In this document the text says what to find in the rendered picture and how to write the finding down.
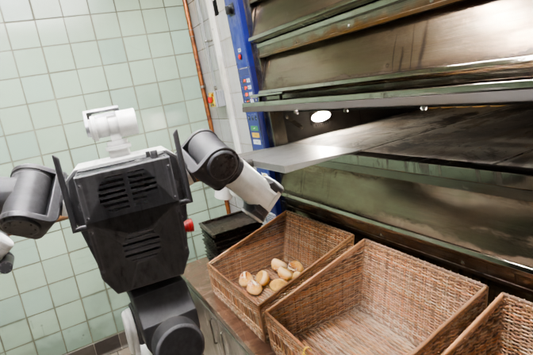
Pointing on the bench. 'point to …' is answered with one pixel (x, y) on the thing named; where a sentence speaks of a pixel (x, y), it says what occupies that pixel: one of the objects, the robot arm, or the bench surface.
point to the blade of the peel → (293, 156)
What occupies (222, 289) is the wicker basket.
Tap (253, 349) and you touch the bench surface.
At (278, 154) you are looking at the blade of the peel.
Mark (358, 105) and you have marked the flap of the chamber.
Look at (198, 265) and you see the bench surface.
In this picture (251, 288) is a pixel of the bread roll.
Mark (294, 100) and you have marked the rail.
